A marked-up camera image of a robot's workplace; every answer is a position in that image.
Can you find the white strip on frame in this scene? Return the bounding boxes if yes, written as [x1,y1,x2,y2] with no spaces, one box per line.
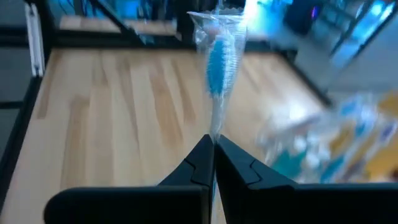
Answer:
[24,2,45,78]

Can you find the blue white toothbrush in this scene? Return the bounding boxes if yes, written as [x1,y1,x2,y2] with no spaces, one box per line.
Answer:
[187,11,249,142]

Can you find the clear acrylic organizer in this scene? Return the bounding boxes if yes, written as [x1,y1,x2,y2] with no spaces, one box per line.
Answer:
[254,90,398,184]

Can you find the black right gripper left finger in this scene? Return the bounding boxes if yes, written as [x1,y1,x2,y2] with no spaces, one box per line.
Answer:
[43,134,215,224]

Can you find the black aluminium table frame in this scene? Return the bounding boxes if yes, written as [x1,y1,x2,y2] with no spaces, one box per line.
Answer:
[0,0,335,203]

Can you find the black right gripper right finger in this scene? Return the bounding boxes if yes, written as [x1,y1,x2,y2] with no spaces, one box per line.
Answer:
[216,135,398,224]

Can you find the teal mouthwash bottle white cap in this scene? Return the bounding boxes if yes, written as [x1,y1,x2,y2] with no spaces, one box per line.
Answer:
[320,154,348,184]
[270,149,313,183]

